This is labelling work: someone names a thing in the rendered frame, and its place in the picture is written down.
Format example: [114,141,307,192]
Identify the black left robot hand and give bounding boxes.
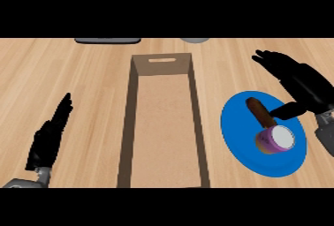
[23,92,74,172]

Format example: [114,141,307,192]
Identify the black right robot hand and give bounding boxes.
[250,49,334,121]

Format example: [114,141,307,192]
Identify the blue plate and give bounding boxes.
[219,90,307,178]

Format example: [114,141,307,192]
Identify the brown cardboard box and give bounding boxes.
[115,52,211,189]

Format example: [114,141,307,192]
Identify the purple can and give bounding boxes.
[254,124,295,154]

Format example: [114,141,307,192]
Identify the grey round object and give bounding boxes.
[179,38,211,44]

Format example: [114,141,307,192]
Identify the dark grey flat appliance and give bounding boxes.
[72,38,142,45]

